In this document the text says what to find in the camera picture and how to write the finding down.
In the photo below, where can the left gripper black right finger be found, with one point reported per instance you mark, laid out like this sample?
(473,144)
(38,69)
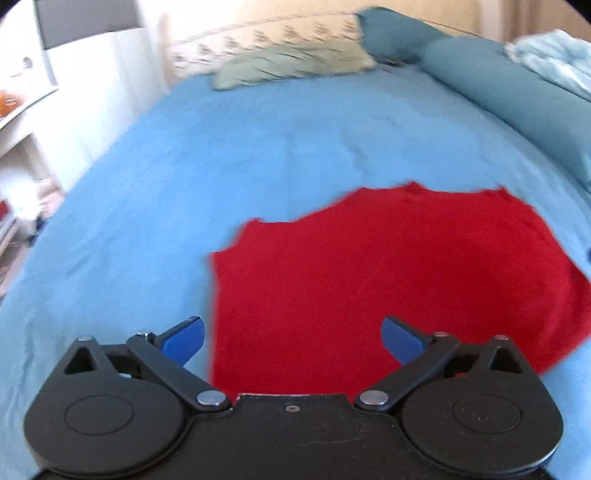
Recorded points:
(473,410)

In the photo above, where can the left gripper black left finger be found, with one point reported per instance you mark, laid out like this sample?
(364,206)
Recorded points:
(112,410)

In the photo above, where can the red cloth garment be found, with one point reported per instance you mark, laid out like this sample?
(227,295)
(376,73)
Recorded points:
(299,305)

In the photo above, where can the blue bed sheet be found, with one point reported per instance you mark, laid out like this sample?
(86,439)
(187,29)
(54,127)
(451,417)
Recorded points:
(127,250)

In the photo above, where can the orange plush on desk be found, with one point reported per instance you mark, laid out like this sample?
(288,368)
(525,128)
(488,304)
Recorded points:
(9,103)

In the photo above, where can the white grey wardrobe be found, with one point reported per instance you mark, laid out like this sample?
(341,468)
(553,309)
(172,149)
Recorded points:
(103,57)

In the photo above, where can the teal folded duvet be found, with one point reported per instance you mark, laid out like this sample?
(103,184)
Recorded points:
(553,119)

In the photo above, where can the white shelf desk unit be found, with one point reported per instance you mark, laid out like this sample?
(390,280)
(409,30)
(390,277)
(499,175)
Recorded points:
(30,187)

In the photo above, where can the light blue fluffy blanket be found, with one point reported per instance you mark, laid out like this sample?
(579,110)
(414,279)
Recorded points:
(557,57)

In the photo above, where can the beige quilted headboard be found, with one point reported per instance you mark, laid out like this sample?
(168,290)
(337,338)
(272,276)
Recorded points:
(198,36)

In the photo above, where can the teal pillow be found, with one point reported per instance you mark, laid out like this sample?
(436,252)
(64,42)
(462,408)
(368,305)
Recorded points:
(392,38)

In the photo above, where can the green pillow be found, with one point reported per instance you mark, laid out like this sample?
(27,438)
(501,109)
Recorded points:
(287,61)

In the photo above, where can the brown curtain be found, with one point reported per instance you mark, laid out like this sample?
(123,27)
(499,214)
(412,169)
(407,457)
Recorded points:
(527,17)

